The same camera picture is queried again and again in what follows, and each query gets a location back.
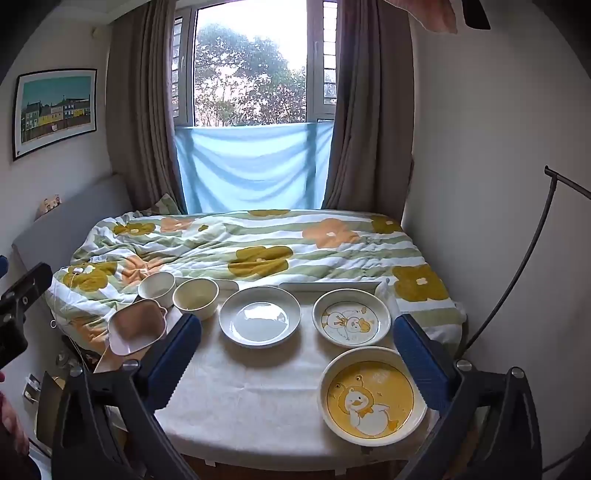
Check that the left brown curtain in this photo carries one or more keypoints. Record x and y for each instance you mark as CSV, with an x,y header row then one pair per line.
x,y
139,121

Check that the person's left hand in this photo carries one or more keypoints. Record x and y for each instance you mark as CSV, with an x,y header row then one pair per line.
x,y
12,424

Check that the plain white plate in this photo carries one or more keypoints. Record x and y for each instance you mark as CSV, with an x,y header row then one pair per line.
x,y
259,317

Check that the brown curtain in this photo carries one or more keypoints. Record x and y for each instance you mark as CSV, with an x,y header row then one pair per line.
x,y
371,161
139,121

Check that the yellow duck large plate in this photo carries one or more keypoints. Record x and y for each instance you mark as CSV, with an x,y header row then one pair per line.
x,y
368,397

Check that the white duck cartoon plate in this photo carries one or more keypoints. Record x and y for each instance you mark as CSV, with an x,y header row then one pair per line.
x,y
351,318

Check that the light blue window cloth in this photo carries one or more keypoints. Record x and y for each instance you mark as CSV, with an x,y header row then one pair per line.
x,y
282,166

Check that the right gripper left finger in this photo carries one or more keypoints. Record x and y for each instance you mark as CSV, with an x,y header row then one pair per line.
x,y
84,445

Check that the white ribbed small bowl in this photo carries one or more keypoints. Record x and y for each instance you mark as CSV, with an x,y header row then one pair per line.
x,y
159,287

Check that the cream round bowl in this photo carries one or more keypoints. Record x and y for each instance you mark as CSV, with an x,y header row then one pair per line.
x,y
198,297

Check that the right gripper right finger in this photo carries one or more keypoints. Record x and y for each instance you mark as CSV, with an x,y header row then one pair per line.
x,y
509,444

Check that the green pillow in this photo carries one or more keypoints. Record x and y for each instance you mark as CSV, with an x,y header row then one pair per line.
x,y
164,206

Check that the grey bed headboard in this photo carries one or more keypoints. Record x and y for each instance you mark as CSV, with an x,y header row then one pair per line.
x,y
54,237

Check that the right brown curtain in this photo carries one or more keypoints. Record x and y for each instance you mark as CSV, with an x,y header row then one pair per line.
x,y
371,161

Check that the pink square handled bowl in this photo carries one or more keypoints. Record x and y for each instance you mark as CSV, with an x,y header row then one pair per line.
x,y
136,327

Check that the black floor lamp stand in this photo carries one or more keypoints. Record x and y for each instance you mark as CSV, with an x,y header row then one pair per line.
x,y
555,178

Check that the plush toy on headboard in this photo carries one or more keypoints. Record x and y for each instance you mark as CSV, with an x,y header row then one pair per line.
x,y
47,205

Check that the window with white frame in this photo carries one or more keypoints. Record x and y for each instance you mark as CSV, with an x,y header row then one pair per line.
x,y
254,63

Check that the floral green striped duvet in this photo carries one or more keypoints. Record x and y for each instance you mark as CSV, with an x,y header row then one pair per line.
x,y
255,247

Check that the framed town picture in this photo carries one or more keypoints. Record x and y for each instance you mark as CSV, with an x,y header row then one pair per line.
x,y
51,106

